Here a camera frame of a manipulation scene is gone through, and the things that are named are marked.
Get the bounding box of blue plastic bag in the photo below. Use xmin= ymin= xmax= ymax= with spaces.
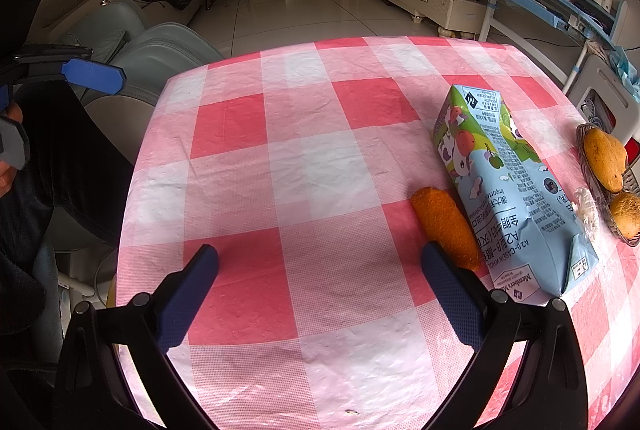
xmin=612 ymin=44 xmax=640 ymax=88

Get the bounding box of red white checked tablecloth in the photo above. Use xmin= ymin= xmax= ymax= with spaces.
xmin=115 ymin=34 xmax=640 ymax=430

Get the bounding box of small yellow mango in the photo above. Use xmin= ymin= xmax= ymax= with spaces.
xmin=609 ymin=192 xmax=640 ymax=239

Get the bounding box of light blue milk carton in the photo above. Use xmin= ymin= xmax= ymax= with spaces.
xmin=432 ymin=84 xmax=599 ymax=307

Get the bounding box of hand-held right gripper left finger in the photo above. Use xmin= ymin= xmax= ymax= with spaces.
xmin=52 ymin=244 xmax=221 ymax=430

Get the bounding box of large yellow mango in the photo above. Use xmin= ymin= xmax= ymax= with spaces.
xmin=583 ymin=128 xmax=629 ymax=193

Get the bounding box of white plastic stool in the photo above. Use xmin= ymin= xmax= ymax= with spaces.
xmin=562 ymin=54 xmax=640 ymax=135

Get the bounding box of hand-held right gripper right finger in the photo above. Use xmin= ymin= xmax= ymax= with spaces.
xmin=415 ymin=241 xmax=588 ymax=430

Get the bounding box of person's left hand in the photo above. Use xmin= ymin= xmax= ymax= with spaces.
xmin=0 ymin=102 xmax=23 ymax=199

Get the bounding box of person's black clothing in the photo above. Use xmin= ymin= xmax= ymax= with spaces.
xmin=0 ymin=80 xmax=136 ymax=430

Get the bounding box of grey-green armchair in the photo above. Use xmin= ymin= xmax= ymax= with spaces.
xmin=47 ymin=0 xmax=226 ymax=171

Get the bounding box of wire basket with mangoes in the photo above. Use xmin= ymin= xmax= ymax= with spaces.
xmin=575 ymin=124 xmax=640 ymax=247

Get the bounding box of small crumpled clear wrapper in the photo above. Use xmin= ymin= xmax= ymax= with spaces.
xmin=574 ymin=187 xmax=601 ymax=241

